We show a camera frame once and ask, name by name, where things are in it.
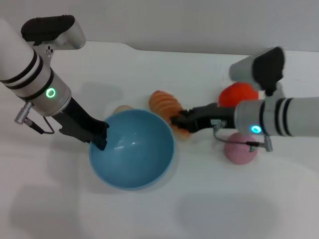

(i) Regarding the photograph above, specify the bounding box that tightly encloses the red pear toy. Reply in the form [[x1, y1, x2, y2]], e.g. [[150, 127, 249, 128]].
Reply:
[[219, 83, 260, 108]]

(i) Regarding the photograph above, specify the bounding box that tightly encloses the beige round bun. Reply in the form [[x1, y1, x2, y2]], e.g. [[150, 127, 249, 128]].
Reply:
[[113, 105, 134, 115]]

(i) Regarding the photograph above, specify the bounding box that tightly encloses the pink apple toy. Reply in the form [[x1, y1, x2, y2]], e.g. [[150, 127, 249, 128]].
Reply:
[[223, 132, 259, 165]]

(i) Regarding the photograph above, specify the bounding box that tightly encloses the blue bowl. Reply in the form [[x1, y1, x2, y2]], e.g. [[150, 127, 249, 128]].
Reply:
[[89, 108, 175, 191]]

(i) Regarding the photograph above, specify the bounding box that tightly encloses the orange striped bread loaf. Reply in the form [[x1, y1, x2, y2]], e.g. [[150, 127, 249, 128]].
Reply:
[[149, 90, 192, 140]]

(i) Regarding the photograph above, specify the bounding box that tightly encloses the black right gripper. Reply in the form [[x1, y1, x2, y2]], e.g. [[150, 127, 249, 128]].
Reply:
[[170, 102, 236, 134]]

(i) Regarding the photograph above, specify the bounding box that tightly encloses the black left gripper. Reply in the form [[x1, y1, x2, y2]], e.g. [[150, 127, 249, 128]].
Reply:
[[53, 97, 110, 152]]

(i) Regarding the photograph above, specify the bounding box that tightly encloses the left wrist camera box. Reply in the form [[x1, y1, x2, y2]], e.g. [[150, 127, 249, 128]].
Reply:
[[20, 14, 87, 51]]

